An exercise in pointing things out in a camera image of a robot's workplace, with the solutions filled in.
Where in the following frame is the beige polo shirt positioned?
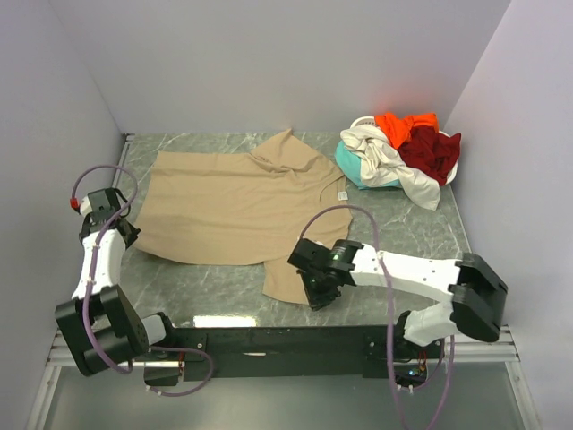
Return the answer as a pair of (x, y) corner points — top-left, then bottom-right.
(135, 131), (352, 305)

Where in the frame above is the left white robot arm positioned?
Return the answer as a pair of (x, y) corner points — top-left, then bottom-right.
(55, 188), (179, 376)

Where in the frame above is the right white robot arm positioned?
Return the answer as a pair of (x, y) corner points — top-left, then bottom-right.
(287, 238), (508, 357)

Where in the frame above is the black base beam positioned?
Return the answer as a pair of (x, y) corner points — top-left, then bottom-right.
(133, 325), (451, 383)

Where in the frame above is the teal shirt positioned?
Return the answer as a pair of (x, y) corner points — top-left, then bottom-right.
(334, 139), (402, 190)

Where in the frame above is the white shirt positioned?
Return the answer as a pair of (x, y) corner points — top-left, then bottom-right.
(340, 125), (440, 211)

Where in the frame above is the white laundry basket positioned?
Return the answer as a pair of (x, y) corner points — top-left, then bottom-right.
(350, 116), (458, 184)

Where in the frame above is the dark red shirt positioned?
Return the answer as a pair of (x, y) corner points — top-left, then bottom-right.
(398, 126), (462, 185)

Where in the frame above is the orange shirt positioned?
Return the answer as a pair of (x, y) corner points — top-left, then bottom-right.
(374, 112), (440, 150)

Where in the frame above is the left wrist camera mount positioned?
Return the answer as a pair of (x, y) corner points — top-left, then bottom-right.
(69, 196), (92, 216)

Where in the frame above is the aluminium rail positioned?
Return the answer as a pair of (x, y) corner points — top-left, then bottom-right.
(45, 327), (520, 367)

